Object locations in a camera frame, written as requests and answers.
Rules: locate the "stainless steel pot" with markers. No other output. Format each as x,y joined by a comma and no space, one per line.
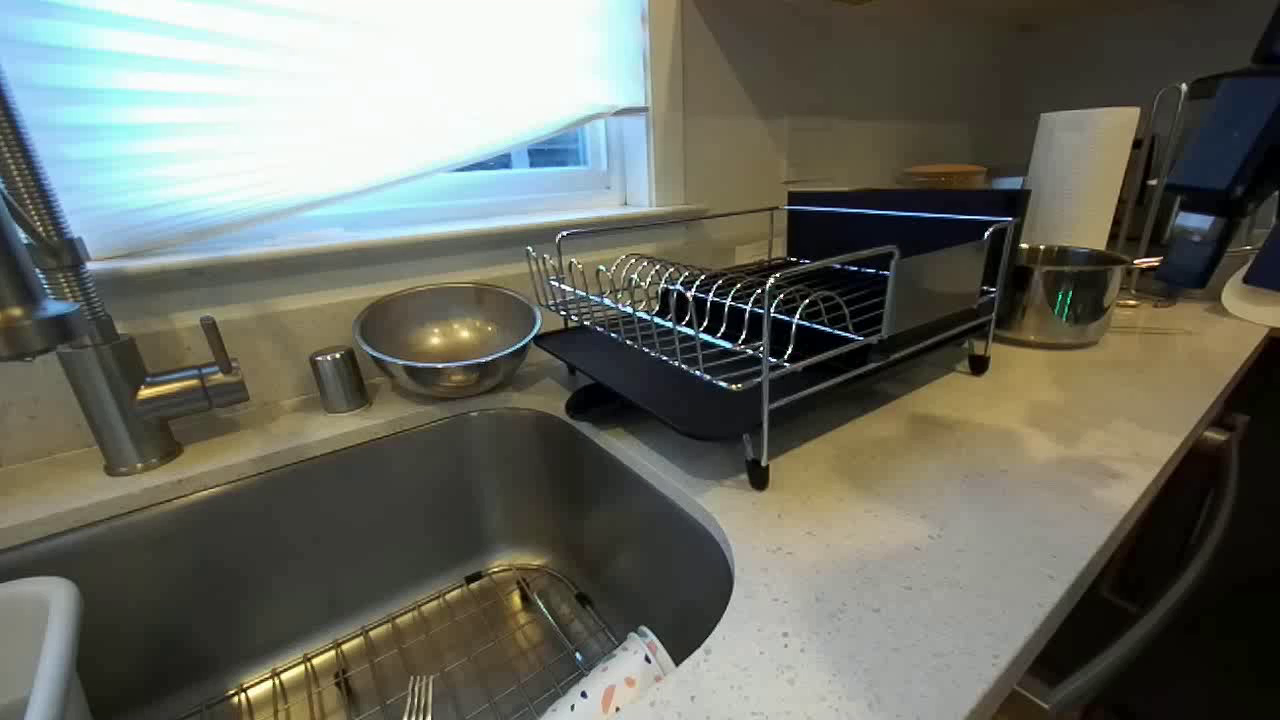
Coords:
1062,300

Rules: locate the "stainless steel bowl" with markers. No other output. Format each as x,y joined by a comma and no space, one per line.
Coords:
446,340

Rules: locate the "black utensil caddy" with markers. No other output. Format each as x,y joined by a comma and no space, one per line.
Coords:
867,224

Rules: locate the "stainless steel sink basin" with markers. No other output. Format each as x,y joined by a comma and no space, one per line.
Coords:
400,522

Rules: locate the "small steel shaker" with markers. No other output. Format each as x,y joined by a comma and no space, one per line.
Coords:
337,381

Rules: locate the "white dotted cloth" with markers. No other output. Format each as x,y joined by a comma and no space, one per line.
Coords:
613,681

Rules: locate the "window with white blind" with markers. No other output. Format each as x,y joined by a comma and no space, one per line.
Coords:
335,104

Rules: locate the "metal fork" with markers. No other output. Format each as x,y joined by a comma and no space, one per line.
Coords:
416,702

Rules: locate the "white paper towel roll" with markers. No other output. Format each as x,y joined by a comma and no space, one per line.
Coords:
1083,174

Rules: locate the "steel kitchen faucet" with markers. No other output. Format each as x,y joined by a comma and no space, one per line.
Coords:
124,400

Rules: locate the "metal hook stand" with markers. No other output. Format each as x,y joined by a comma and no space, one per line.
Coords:
1153,184

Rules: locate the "stainless steel dishwasher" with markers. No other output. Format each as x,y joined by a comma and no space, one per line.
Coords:
1160,586

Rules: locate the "stainless steel toaster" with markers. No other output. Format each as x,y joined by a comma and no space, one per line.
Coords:
1221,162

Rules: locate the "white plate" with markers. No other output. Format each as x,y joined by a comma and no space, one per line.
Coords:
1252,298

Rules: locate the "white plastic bin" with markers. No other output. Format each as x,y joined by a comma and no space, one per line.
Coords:
33,653

